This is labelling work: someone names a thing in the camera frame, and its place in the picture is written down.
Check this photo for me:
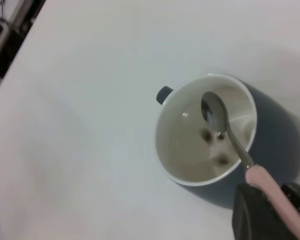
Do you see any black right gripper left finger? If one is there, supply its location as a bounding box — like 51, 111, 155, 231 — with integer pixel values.
231, 183, 300, 240

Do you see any metal spoon with pink handle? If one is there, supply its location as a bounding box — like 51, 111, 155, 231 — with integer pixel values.
200, 91, 300, 240

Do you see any dark grey-blue ceramic mug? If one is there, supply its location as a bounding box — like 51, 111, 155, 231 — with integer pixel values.
153, 72, 300, 211

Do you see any white metal frame post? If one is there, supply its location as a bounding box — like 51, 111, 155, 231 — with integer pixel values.
0, 14, 18, 67

